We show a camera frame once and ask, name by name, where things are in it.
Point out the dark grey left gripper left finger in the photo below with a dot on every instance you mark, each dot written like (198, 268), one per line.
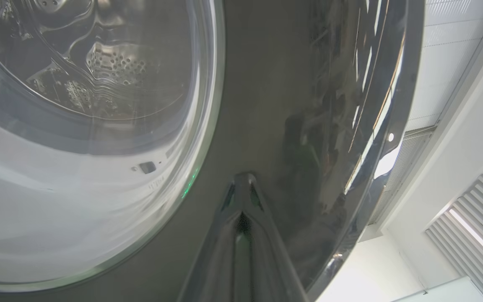
(220, 251)

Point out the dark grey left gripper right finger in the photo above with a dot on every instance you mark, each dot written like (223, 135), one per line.
(266, 260)

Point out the dark grey glass washing machine door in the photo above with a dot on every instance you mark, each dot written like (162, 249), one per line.
(266, 105)

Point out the black door latch socket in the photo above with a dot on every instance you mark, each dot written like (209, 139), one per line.
(147, 167)

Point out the steel perforated washing machine drum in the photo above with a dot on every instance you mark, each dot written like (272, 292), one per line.
(111, 67)

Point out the white louvered vent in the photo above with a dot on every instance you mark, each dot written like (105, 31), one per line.
(476, 235)

